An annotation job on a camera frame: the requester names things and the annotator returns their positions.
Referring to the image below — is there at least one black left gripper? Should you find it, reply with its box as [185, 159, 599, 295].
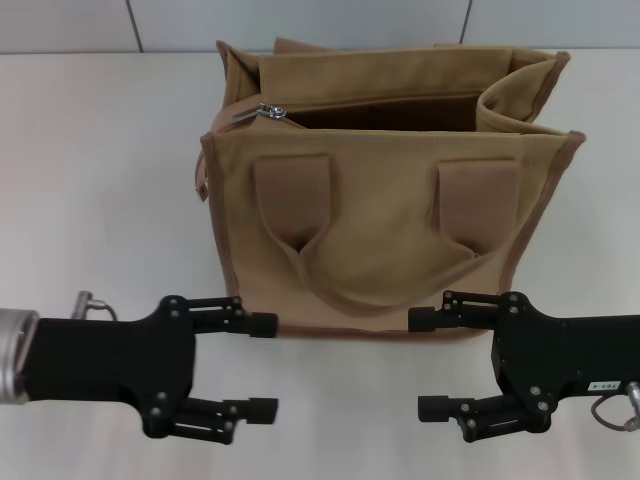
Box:
[14, 295, 198, 441]

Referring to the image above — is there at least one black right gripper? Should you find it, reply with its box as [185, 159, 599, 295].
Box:
[407, 291, 640, 444]

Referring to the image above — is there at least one khaki canvas food bag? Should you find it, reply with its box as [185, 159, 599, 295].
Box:
[193, 37, 587, 346]

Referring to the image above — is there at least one silver metal zipper slider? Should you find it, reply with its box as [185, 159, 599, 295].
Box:
[232, 102, 289, 124]

